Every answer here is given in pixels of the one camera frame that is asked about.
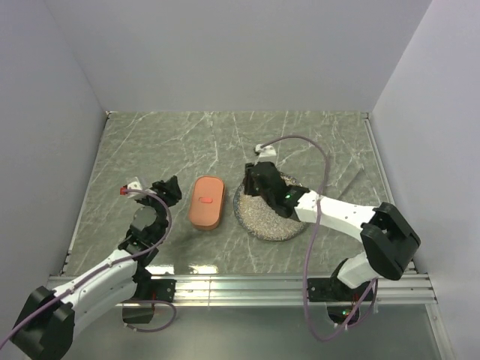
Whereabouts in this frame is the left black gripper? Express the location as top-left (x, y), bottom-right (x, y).
top-left (136, 175), bottom-right (181, 241)

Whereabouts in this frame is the pink lunch box lid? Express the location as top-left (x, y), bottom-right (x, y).
top-left (188, 175), bottom-right (225, 230)

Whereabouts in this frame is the pink lunch box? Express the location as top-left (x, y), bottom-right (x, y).
top-left (188, 187), bottom-right (224, 230)

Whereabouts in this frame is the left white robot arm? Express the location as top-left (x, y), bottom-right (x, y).
top-left (2, 176), bottom-right (182, 359)

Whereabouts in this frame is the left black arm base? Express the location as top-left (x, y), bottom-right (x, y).
top-left (121, 267), bottom-right (176, 333)

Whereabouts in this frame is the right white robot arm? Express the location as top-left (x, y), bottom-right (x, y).
top-left (243, 161), bottom-right (421, 300)

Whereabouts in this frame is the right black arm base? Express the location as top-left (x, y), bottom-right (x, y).
top-left (307, 277), bottom-right (370, 302)

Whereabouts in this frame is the speckled round plate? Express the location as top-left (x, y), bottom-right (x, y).
top-left (233, 184), bottom-right (309, 242)

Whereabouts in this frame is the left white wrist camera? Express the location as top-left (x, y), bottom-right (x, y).
top-left (120, 176), bottom-right (148, 199)

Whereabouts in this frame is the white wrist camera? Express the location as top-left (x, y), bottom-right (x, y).
top-left (254, 144), bottom-right (277, 158)
top-left (120, 176), bottom-right (148, 199)

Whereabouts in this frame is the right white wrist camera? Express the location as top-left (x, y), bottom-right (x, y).
top-left (254, 144), bottom-right (277, 158)

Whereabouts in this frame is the aluminium front rail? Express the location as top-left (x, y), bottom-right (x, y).
top-left (43, 273), bottom-right (438, 309)

